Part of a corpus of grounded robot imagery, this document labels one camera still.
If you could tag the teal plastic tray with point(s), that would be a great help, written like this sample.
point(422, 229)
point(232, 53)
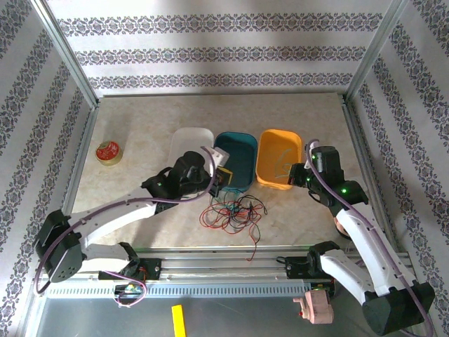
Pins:
point(238, 154)

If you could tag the orange plastic tray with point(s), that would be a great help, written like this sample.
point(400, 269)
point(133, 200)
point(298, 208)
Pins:
point(277, 140)

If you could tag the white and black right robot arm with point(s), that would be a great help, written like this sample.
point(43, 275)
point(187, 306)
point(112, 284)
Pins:
point(368, 252)

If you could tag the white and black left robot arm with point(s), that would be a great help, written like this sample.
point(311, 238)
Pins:
point(105, 224)

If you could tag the white plastic tray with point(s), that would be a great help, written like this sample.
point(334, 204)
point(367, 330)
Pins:
point(191, 140)

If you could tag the round jar with red lid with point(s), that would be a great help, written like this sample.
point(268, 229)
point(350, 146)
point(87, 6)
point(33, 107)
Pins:
point(109, 152)

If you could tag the small circuit board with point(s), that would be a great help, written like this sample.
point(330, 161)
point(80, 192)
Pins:
point(324, 287)
point(130, 288)

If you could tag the grey metal panel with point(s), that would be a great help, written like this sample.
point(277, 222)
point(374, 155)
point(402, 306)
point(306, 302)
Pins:
point(245, 316)

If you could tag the pink plastic object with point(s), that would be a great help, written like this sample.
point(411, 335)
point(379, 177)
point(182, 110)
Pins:
point(317, 309)

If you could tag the yellow block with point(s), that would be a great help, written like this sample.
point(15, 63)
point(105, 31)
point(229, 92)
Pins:
point(179, 321)

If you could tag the aluminium table edge rail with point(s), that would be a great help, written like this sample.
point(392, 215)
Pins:
point(356, 140)
point(75, 175)

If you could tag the aluminium mounting rail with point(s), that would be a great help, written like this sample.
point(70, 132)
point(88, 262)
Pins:
point(217, 261)

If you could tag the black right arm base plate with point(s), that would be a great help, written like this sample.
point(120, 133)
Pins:
point(298, 268)

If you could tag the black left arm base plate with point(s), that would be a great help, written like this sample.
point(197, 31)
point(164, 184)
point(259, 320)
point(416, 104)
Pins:
point(151, 268)

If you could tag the aluminium frame post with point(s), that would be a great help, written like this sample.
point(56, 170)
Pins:
point(375, 52)
point(66, 52)

